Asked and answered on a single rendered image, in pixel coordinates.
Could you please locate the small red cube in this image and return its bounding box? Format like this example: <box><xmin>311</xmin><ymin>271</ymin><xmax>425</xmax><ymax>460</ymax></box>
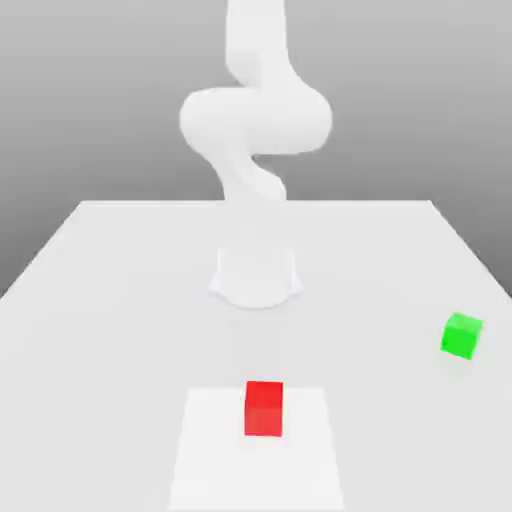
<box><xmin>243</xmin><ymin>380</ymin><xmax>285</xmax><ymax>438</ymax></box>

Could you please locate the small green cube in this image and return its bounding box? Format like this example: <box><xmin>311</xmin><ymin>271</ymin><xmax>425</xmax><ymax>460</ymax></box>
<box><xmin>439</xmin><ymin>312</ymin><xmax>485</xmax><ymax>361</ymax></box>

